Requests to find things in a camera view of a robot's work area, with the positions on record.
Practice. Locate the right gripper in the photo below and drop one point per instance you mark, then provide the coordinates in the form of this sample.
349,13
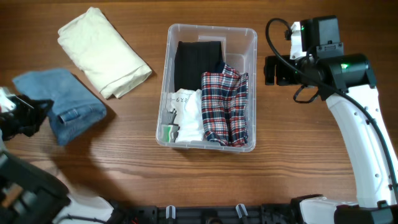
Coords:
282,76

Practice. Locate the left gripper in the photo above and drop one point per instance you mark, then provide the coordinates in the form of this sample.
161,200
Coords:
37,107

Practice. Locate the blue jeans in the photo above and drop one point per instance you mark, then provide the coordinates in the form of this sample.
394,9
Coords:
75,109

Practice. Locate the red navy plaid shirt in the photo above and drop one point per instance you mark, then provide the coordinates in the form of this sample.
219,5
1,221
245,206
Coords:
224,97

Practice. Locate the clear plastic storage container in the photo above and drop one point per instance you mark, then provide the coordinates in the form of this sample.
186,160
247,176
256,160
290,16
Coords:
239,46

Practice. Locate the black garment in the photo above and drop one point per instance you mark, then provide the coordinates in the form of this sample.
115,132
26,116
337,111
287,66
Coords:
192,59

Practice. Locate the cream cloth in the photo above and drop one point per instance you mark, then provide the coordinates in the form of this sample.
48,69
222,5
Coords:
97,49

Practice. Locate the white printed t-shirt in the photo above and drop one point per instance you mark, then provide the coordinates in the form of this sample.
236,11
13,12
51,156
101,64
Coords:
183,120

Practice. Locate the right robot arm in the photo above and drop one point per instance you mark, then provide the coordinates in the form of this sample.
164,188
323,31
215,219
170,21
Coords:
347,84

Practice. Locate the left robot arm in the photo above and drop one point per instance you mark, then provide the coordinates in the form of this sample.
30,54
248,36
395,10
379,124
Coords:
30,194

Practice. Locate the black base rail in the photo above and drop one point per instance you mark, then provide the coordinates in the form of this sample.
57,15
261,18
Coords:
238,214

